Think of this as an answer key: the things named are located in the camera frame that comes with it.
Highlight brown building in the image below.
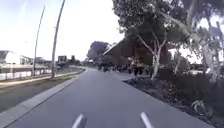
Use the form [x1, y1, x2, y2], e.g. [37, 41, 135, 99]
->
[101, 36, 173, 68]

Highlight dark tree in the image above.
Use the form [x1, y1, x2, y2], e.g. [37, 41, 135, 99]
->
[86, 40, 111, 65]

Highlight group of people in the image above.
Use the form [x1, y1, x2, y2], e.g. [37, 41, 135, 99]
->
[98, 58, 152, 77]

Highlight grey asphalt path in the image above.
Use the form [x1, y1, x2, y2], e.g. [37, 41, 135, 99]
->
[6, 67, 215, 128]

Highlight tree with pale trunk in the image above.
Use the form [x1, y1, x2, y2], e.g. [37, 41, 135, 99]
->
[111, 0, 188, 82]

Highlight tall pole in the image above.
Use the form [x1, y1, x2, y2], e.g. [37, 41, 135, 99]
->
[32, 5, 47, 76]
[50, 0, 67, 79]

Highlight robot's own part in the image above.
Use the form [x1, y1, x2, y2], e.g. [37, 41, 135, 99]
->
[71, 113, 85, 128]
[139, 111, 155, 128]

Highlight dark planting bed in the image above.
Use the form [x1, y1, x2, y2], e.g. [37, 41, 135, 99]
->
[124, 68, 224, 128]

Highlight pale concrete kerb strip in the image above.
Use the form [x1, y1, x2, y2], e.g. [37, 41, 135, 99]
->
[0, 68, 89, 128]

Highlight large leaning tree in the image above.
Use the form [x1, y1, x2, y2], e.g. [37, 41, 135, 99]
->
[156, 0, 224, 85]

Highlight bare dirt verge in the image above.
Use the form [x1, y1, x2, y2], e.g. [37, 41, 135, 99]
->
[0, 68, 84, 114]

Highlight white fence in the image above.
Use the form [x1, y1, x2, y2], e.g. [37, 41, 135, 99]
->
[0, 68, 53, 82]

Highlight white building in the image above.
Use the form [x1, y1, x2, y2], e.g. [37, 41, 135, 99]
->
[0, 49, 34, 67]

